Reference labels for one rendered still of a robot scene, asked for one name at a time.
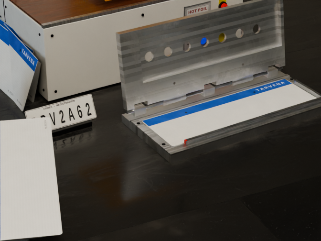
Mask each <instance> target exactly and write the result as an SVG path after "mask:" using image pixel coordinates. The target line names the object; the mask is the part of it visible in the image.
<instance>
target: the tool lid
mask: <svg viewBox="0 0 321 241"><path fill-rule="evenodd" d="M256 24H257V25H258V31H257V32H256V33H254V32H253V27H254V26H255V25H256ZM238 29H241V30H242V34H241V36H240V37H237V36H236V31H237V30H238ZM221 33H224V35H225V38H224V40H223V41H221V42H220V41H219V39H218V38H219V35H220V34H221ZM203 38H206V39H207V43H206V45H205V46H201V40H202V39H203ZM116 40H117V49H118V62H119V71H120V80H121V89H122V98H123V107H124V109H125V110H132V109H134V105H135V104H138V103H142V102H144V103H145V104H147V105H149V104H152V103H156V102H159V101H163V104H162V105H163V106H165V105H168V104H172V103H175V102H178V101H182V100H185V99H186V94H188V93H191V92H195V91H198V90H201V89H204V85H205V84H209V83H212V84H214V85H220V84H223V83H226V82H232V85H231V86H234V85H238V84H241V83H245V82H248V81H251V80H253V79H254V77H253V75H254V74H258V73H261V72H265V71H268V67H269V66H273V65H275V66H277V67H282V66H285V40H284V11H283V0H251V1H247V2H243V3H239V4H235V5H231V6H226V7H222V8H218V9H214V10H210V11H205V12H201V13H197V14H193V15H188V16H184V17H180V18H176V19H172V20H168V21H163V22H159V23H154V24H150V25H146V26H142V27H138V28H134V29H130V30H125V31H121V32H117V33H116ZM185 42H188V43H189V48H188V50H186V51H183V48H182V47H183V44H184V43H185ZM166 47H170V49H171V52H170V54H169V55H167V56H165V54H164V50H165V48H166ZM147 52H151V53H152V57H151V59H150V60H149V61H146V59H145V54H146V53H147Z"/></svg>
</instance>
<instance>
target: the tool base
mask: <svg viewBox="0 0 321 241"><path fill-rule="evenodd" d="M280 70H283V67H279V68H275V67H274V66H271V67H269V68H268V71H265V72H262V73H259V74H255V75H253V77H254V79H253V80H251V81H248V82H245V83H241V84H238V85H234V86H231V85H232V82H227V83H224V84H220V85H217V86H212V85H211V84H208V85H204V89H201V90H199V91H196V92H192V93H189V94H186V99H185V100H182V101H178V102H175V103H172V104H168V105H165V106H163V105H162V104H163V101H160V102H157V103H153V104H150V105H147V106H144V105H143V104H142V103H140V104H137V105H134V109H132V110H129V111H126V113H125V114H122V123H124V124H125V125H126V126H127V127H128V128H130V129H131V130H132V131H133V132H134V133H135V134H137V135H138V136H139V137H140V138H141V139H142V140H143V141H145V142H146V143H147V144H148V145H149V146H150V147H152V148H153V149H154V150H155V151H156V152H158V153H159V154H160V155H161V156H162V157H163V158H165V159H166V160H167V161H168V162H169V163H170V164H172V163H174V162H177V161H180V160H184V159H187V158H190V157H193V156H196V155H199V154H202V153H205V152H208V151H211V150H214V149H217V148H220V147H224V146H227V145H230V144H233V143H236V142H239V141H242V140H245V139H248V138H251V137H254V136H257V135H260V134H264V133H266V132H269V131H273V130H276V129H279V128H282V127H285V126H288V125H291V124H294V123H297V122H300V121H304V120H307V119H310V118H313V117H316V116H319V115H321V102H319V103H316V104H313V105H310V106H306V107H303V108H301V109H297V110H294V111H291V112H287V113H284V114H281V115H278V116H275V117H272V118H269V119H266V120H262V121H259V122H256V123H253V124H249V125H247V126H244V127H240V128H237V129H234V130H231V131H227V132H224V133H221V134H218V135H215V136H212V137H209V138H206V139H202V140H199V141H196V142H193V143H190V144H187V145H186V144H185V143H183V144H179V145H176V146H171V145H169V144H168V143H167V142H166V141H164V140H163V139H162V138H161V137H160V136H159V135H157V134H156V133H155V132H154V131H153V130H151V129H150V128H149V127H148V126H146V125H145V124H144V123H143V122H142V121H143V120H146V119H149V118H153V117H156V116H159V115H162V114H166V113H169V112H173V111H176V110H180V109H184V108H186V107H190V106H193V105H197V104H200V103H203V102H207V101H210V100H213V99H217V98H221V97H224V96H227V95H231V94H234V93H237V92H241V91H244V90H247V89H251V88H255V87H258V86H261V85H265V84H268V83H271V82H275V81H278V80H282V79H286V80H288V81H289V82H291V83H293V84H294V79H293V80H290V78H291V77H290V75H288V74H284V73H282V72H281V71H280ZM137 122H140V124H137ZM162 143H165V144H166V145H162Z"/></svg>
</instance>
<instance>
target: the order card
mask: <svg viewBox="0 0 321 241"><path fill-rule="evenodd" d="M25 116H26V118H27V119H32V118H45V117H49V118H50V120H51V128H52V130H55V129H59V128H62V127H65V126H69V125H72V124H76V123H80V122H83V121H87V120H90V119H94V118H96V111H95V107H94V103H93V99H92V95H91V94H88V95H84V96H80V97H77V98H73V99H69V100H65V101H61V102H58V103H54V104H51V105H47V106H43V107H39V108H36V109H32V110H28V111H25Z"/></svg>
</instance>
